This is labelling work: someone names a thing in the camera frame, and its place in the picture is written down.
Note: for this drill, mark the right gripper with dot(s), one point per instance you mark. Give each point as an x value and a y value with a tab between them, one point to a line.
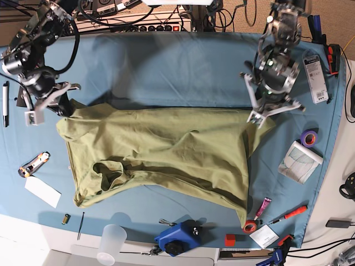
49	94

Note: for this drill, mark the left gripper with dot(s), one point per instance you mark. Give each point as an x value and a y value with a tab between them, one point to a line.
266	102

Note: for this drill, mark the olive green t-shirt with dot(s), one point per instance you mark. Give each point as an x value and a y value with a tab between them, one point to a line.
199	152

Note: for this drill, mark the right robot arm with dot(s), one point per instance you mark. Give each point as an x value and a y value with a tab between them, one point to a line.
24	58

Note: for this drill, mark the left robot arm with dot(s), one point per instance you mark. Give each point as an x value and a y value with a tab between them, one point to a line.
273	71

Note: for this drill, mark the black remote control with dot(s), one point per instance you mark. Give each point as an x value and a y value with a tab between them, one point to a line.
20	102

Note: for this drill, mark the clear plastic package box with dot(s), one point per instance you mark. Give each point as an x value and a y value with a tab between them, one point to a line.
315	76

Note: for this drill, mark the purple tape roll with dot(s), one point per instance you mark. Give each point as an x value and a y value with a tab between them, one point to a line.
309	137

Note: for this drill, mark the black and white marker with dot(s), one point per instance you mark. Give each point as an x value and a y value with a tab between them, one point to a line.
5	98

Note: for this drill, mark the orange grey utility knife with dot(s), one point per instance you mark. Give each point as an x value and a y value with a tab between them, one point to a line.
32	166

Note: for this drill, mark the rolled printed paper sheet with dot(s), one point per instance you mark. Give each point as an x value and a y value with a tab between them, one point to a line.
299	163

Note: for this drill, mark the light blue table cloth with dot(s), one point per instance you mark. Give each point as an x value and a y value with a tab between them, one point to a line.
135	71

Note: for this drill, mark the blue black clamp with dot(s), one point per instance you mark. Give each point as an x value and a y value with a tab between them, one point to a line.
314	23

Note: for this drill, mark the orange black clamp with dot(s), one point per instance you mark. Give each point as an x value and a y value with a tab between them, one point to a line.
334	58

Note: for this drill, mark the white paper card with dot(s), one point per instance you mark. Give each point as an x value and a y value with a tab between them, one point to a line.
43	191

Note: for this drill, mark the pink glue tube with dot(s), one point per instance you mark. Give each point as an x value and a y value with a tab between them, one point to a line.
266	201

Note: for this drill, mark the small green battery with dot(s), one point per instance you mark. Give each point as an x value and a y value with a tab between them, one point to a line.
66	219

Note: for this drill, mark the black power strip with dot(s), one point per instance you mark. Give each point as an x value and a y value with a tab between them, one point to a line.
159	28

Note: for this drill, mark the black tweezers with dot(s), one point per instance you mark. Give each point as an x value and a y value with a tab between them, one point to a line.
80	226

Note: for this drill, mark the red tape roll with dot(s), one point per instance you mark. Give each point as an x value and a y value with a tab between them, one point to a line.
250	226

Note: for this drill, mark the translucent plastic cup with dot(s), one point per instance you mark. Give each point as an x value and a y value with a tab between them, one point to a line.
113	238

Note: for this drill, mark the white square paper note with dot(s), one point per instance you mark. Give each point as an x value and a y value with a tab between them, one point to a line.
264	236

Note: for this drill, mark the black power adapter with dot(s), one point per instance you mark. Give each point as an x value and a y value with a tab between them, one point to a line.
333	223

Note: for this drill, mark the red cube block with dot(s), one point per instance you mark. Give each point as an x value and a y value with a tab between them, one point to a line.
230	240

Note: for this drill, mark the blue orange spring clamp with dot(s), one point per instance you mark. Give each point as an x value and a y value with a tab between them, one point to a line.
278	256

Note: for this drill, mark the blue plastic clamp device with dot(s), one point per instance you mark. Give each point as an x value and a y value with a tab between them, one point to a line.
178	238

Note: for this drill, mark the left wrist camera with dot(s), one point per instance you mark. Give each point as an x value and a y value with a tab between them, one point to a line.
256	118

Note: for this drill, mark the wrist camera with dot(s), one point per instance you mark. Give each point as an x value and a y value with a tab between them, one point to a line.
34	118
256	118

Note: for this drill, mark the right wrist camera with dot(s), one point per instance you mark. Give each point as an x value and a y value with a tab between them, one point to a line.
34	118

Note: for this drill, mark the orange handled screwdriver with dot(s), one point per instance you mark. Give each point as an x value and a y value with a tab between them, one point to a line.
293	213

